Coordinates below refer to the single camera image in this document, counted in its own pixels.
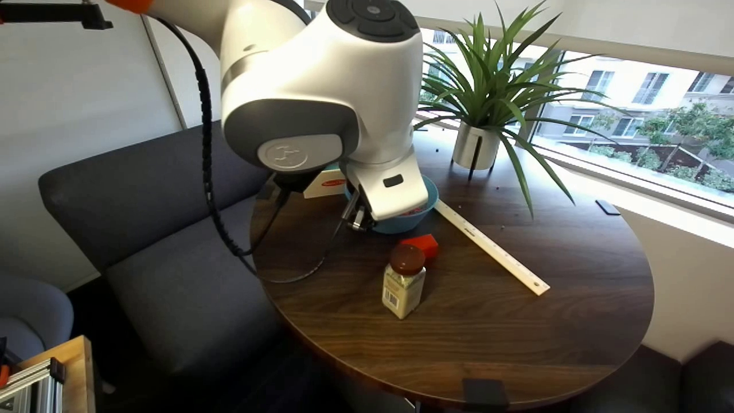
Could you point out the white plant pot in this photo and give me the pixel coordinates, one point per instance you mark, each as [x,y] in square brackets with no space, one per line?
[476,147]

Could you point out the round dark wooden table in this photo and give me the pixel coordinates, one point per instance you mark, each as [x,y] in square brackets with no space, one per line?
[478,331]

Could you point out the spice jar with brown lid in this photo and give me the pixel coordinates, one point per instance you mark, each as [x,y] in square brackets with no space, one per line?
[404,281]

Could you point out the dark grey sofa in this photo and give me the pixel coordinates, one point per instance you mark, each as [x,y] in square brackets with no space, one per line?
[154,219]

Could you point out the blue bowl with colourful beads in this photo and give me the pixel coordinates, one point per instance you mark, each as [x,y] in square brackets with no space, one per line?
[410,220]

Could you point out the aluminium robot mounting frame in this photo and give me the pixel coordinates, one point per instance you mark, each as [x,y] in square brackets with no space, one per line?
[51,382]

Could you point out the green potted plant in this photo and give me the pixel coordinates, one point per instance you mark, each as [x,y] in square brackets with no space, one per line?
[488,87]

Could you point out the blue-grey lounge chair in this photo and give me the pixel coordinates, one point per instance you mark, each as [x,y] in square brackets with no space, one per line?
[36,314]

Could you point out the long wooden stick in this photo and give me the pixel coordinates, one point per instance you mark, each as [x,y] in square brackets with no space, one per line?
[530,281]

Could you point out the small orange block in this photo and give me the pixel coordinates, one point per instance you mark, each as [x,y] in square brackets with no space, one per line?
[426,244]

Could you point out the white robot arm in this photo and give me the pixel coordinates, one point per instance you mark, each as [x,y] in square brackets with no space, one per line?
[301,93]

